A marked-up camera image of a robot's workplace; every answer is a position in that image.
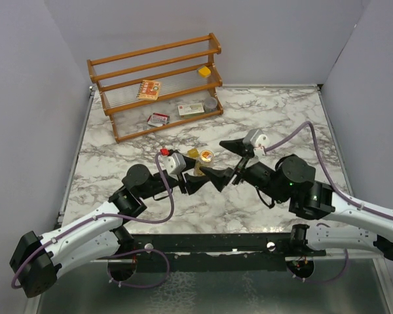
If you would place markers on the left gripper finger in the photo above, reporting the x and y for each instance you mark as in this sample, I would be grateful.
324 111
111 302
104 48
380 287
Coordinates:
194 183
184 161

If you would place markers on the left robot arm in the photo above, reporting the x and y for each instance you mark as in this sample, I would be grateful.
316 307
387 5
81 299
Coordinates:
39 260

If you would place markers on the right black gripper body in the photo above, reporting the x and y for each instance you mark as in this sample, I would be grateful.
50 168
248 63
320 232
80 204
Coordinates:
261 176

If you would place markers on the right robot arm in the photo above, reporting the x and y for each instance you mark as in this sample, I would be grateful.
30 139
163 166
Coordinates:
368 227

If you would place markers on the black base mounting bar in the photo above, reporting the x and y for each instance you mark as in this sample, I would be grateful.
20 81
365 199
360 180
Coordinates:
150 253

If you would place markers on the yellow weekly pill organizer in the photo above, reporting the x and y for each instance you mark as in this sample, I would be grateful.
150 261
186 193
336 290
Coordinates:
193 153

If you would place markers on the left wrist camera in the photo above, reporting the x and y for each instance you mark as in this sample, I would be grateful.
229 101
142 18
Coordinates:
170 165

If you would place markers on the clear pill bottle gold lid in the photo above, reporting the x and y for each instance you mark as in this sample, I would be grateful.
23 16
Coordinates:
205 159

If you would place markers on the wooden three-tier shelf rack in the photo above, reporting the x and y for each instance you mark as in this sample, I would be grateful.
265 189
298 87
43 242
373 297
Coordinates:
118 79

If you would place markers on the red white staples packet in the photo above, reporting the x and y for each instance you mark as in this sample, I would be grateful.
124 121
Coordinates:
158 120

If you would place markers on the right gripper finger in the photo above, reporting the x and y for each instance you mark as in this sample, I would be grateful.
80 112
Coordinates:
236 146
218 177

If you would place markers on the white green stapler box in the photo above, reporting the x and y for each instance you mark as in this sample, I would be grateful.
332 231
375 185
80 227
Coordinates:
190 110

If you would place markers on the clear round pin jar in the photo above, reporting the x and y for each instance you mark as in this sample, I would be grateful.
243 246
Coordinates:
210 104

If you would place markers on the orange spiral notebook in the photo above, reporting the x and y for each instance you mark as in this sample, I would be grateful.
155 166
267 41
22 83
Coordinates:
149 90

